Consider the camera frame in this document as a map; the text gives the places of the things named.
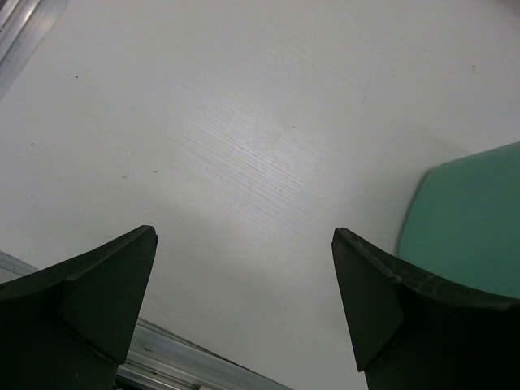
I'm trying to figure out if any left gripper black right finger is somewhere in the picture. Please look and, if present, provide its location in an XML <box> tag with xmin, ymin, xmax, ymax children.
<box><xmin>331</xmin><ymin>227</ymin><xmax>519</xmax><ymax>389</ymax></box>

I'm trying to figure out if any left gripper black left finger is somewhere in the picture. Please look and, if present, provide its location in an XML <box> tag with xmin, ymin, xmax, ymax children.
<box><xmin>1</xmin><ymin>225</ymin><xmax>158</xmax><ymax>389</ymax></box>

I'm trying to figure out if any green plastic bin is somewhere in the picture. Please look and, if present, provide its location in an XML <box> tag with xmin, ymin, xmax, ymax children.
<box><xmin>397</xmin><ymin>143</ymin><xmax>519</xmax><ymax>298</ymax></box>

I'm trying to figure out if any aluminium table edge rail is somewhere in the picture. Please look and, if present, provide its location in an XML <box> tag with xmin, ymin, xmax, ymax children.
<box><xmin>0</xmin><ymin>250</ymin><xmax>293</xmax><ymax>390</ymax></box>

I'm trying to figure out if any aluminium left side rail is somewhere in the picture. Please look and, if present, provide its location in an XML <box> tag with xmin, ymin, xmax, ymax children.
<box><xmin>1</xmin><ymin>0</ymin><xmax>69</xmax><ymax>98</ymax></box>

